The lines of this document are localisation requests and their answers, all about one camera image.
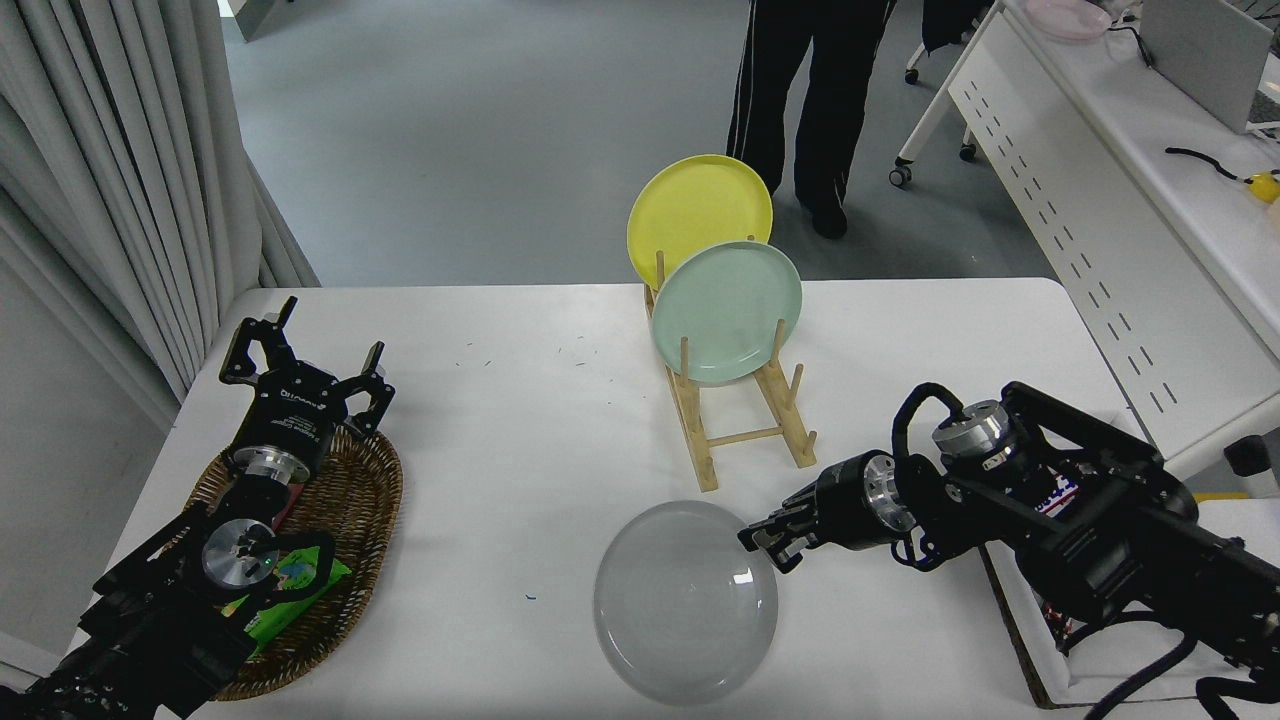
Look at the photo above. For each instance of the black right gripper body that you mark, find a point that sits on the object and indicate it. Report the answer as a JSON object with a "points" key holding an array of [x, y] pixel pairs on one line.
{"points": [[845, 500]]}

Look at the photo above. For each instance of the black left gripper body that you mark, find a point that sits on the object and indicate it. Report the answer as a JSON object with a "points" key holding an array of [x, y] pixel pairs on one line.
{"points": [[295, 410]]}

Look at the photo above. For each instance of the grey plate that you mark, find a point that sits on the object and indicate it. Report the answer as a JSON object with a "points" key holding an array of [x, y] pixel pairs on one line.
{"points": [[685, 610]]}

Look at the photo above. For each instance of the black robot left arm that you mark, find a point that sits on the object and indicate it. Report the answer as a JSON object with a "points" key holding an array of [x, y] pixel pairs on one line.
{"points": [[150, 630]]}

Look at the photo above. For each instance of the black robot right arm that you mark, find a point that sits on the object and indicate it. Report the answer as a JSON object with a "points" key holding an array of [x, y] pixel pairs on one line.
{"points": [[1120, 540]]}

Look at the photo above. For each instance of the wooden plate rack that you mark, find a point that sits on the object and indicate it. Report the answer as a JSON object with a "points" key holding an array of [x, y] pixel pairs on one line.
{"points": [[705, 470]]}

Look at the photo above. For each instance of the mint green plate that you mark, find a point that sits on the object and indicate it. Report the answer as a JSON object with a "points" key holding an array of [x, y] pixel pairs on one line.
{"points": [[725, 310]]}

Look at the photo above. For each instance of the yellow plate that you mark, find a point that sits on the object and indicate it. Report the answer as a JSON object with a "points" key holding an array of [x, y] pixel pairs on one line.
{"points": [[695, 205]]}

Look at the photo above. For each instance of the pink plate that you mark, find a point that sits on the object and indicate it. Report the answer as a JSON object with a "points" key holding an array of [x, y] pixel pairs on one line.
{"points": [[1070, 18]]}

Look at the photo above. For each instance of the red snack packet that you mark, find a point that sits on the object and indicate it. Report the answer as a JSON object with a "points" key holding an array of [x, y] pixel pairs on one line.
{"points": [[290, 505]]}

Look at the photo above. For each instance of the brown wicker basket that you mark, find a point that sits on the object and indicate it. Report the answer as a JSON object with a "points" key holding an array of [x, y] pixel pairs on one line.
{"points": [[360, 500]]}

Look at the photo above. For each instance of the green snack packet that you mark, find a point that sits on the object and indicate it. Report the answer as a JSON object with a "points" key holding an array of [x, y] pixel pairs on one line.
{"points": [[295, 585]]}

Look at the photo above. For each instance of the white tray with brown edge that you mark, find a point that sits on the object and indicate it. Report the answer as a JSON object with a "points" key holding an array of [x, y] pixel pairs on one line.
{"points": [[1025, 628]]}

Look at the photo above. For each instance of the grey curtain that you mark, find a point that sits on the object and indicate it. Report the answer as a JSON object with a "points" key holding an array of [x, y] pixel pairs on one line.
{"points": [[110, 150]]}

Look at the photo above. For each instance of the brown Snickers bar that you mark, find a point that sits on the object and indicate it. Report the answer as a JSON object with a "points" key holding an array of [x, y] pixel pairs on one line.
{"points": [[1058, 620]]}

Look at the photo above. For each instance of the small white table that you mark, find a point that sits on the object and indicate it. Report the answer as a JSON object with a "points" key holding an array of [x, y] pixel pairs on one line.
{"points": [[1250, 520]]}

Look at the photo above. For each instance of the person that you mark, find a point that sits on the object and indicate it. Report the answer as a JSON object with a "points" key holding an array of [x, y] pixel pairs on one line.
{"points": [[830, 90]]}

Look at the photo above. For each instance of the white perforated desk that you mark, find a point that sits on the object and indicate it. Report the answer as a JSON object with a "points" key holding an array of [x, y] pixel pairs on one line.
{"points": [[1130, 110]]}

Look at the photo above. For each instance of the yellow round object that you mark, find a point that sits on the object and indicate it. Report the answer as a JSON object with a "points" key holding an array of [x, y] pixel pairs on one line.
{"points": [[1267, 188]]}

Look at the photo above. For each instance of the grey laptop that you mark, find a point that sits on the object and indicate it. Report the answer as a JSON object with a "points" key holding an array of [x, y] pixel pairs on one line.
{"points": [[1200, 55]]}

